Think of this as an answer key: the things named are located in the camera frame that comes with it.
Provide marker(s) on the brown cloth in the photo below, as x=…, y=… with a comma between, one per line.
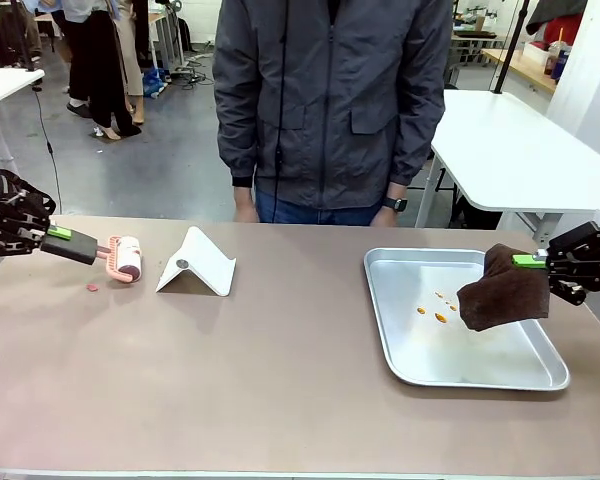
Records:
x=505, y=295

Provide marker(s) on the left forearm in gray sleeve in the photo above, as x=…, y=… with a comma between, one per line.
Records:
x=420, y=145

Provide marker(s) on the right forearm in gray sleeve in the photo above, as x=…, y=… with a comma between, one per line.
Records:
x=237, y=150

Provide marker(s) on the person's left hand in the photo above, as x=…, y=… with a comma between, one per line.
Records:
x=385, y=218

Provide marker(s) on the person's right hand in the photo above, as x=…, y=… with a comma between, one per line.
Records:
x=245, y=205

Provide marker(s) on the large white table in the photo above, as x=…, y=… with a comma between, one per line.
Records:
x=520, y=145

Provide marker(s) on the small white table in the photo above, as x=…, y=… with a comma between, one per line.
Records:
x=5, y=85

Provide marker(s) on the bystander in black trousers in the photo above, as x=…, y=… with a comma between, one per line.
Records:
x=100, y=90

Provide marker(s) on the metal tray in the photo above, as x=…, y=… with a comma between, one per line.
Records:
x=430, y=360

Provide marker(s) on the black pole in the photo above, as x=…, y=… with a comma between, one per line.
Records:
x=25, y=40
x=510, y=50

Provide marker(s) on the white folded stand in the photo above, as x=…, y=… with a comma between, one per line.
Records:
x=205, y=270

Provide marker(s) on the black wrist watch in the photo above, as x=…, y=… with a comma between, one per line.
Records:
x=396, y=204

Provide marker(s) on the bystander in beige trousers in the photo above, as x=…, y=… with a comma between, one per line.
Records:
x=132, y=65

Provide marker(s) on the blue bag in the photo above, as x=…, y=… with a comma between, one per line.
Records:
x=157, y=82

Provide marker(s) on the wooden table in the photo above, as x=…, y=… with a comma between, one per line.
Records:
x=525, y=67

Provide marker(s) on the drink cup with straw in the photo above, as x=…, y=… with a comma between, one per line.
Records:
x=557, y=57

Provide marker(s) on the white box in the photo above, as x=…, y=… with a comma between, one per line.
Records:
x=535, y=51

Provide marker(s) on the wooden desk white legs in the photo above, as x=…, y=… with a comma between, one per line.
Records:
x=167, y=30

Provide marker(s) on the blue jeans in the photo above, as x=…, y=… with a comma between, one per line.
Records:
x=330, y=215

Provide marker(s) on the dark red garment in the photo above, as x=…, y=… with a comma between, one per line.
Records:
x=560, y=17

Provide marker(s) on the person in grey jacket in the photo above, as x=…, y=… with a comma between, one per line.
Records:
x=330, y=100

